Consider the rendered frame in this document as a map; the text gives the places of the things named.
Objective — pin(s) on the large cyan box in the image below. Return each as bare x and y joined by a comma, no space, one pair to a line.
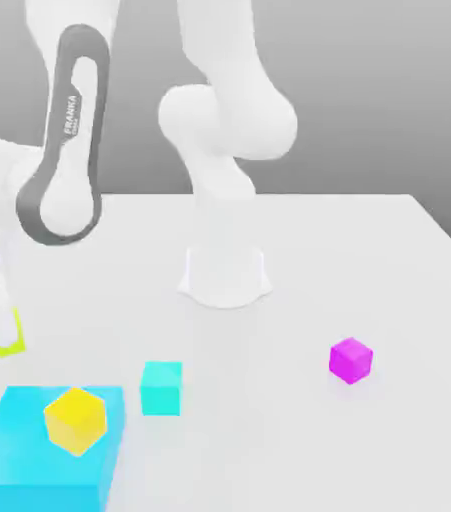
17,472

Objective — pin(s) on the small lime cube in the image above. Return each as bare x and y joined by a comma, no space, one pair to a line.
6,350

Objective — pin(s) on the small turquoise cube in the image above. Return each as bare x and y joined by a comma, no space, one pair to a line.
161,390

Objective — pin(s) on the small magenta cube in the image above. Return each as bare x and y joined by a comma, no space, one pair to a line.
350,361

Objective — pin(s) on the small yellow cube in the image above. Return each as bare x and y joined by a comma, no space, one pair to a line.
75,422

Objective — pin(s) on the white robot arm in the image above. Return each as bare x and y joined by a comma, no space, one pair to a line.
225,120

